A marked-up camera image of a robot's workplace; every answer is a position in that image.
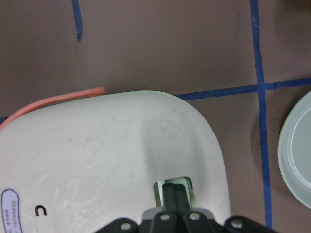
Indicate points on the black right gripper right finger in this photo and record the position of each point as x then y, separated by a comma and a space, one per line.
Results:
182, 204

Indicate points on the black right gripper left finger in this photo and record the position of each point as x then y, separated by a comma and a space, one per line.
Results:
169, 201

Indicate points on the white rice cooker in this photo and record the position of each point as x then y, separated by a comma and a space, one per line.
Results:
75, 166

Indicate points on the green plate near right arm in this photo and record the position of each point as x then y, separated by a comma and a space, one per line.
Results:
294, 150

